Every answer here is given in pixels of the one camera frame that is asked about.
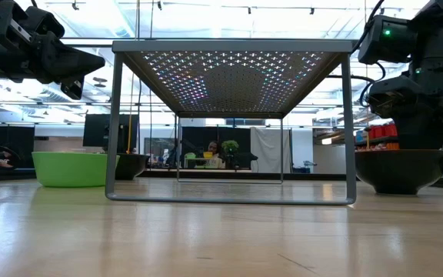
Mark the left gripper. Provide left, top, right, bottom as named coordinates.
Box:
left=0, top=0, right=106, bottom=101

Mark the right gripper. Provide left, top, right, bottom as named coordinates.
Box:
left=368, top=76, right=443, bottom=150

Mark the black bowl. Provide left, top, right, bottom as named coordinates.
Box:
left=355, top=149, right=443, bottom=195

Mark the green plastic bowl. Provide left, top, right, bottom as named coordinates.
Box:
left=32, top=151, right=121, bottom=189

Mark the floral patterned mini bowl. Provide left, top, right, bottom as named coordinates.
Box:
left=114, top=152, right=150, bottom=181

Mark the storage rack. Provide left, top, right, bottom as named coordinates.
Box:
left=354, top=122, right=399, bottom=152

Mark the black monitor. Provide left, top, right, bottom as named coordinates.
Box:
left=82, top=113, right=140, bottom=154

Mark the black backdrop panel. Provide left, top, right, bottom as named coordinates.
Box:
left=181, top=126, right=251, bottom=170

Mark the grey perforated metal shelf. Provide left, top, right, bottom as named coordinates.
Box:
left=105, top=39, right=358, bottom=206

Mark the white hanging cloth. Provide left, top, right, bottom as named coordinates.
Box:
left=250, top=127, right=292, bottom=174

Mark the green potted tree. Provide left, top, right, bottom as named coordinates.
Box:
left=221, top=139, right=240, bottom=170

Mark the black aluminium table frame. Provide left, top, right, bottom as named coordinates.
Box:
left=0, top=165, right=443, bottom=190

